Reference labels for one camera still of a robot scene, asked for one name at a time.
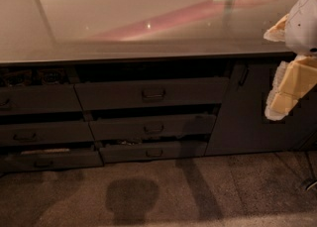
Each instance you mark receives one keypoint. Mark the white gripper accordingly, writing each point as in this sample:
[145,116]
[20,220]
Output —
[304,26]

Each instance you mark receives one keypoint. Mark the dark cabinet frame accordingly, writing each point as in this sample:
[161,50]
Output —
[76,72]

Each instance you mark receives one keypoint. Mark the dark drawer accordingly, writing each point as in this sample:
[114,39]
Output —
[151,93]
[72,159]
[45,133]
[152,126]
[152,151]
[38,99]

